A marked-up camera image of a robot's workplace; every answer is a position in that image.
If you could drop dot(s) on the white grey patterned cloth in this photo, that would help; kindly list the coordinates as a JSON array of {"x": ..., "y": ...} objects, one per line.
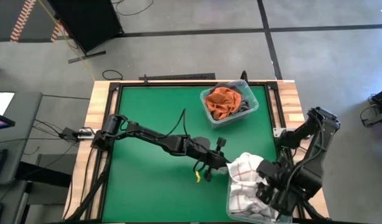
[{"x": 244, "y": 174}]

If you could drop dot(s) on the clear plastic bin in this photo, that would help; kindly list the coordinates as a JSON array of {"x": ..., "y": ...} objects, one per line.
[
  {"x": 229, "y": 199},
  {"x": 253, "y": 93}
]

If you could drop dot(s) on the dark gray waffle towel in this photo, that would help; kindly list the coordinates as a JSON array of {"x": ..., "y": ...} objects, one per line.
[{"x": 245, "y": 107}]

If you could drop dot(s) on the black aluminium table frame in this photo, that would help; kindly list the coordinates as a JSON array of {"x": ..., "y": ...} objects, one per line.
[{"x": 191, "y": 84}]

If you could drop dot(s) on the black adapter box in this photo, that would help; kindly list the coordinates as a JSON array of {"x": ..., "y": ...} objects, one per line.
[{"x": 69, "y": 134}]

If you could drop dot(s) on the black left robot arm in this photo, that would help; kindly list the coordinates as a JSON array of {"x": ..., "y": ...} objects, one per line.
[{"x": 153, "y": 138}]

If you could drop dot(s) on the black clamp mount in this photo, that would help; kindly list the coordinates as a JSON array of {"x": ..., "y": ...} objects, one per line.
[{"x": 244, "y": 76}]

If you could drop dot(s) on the gray desk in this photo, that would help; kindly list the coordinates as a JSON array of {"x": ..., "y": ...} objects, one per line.
[{"x": 26, "y": 130}]

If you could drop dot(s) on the black partition panel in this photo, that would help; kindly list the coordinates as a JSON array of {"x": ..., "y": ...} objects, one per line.
[{"x": 85, "y": 21}]

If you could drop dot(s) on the light gray waffle towel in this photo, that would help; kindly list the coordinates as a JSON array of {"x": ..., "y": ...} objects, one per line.
[{"x": 253, "y": 215}]

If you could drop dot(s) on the tilted monitor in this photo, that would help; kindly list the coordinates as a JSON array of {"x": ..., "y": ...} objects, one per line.
[{"x": 1, "y": 123}]

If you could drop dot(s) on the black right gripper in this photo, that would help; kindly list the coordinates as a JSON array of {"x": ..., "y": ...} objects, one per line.
[{"x": 278, "y": 183}]

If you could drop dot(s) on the orange towel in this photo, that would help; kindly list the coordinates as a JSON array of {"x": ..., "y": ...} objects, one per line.
[{"x": 223, "y": 102}]

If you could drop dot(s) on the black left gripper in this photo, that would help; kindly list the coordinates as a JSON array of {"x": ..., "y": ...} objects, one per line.
[{"x": 203, "y": 152}]

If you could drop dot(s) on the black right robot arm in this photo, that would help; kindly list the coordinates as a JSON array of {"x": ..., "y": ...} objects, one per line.
[{"x": 315, "y": 149}]

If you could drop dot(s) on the dark mat with striped edge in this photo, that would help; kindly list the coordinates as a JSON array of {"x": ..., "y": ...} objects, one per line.
[{"x": 10, "y": 18}]

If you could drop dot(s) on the silver mounting bracket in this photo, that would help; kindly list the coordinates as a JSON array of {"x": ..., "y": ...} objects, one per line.
[
  {"x": 279, "y": 132},
  {"x": 86, "y": 133}
]

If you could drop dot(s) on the long black bar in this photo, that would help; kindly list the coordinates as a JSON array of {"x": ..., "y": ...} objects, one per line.
[{"x": 178, "y": 76}]

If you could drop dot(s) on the white sheet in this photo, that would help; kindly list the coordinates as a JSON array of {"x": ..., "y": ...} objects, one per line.
[{"x": 1, "y": 101}]

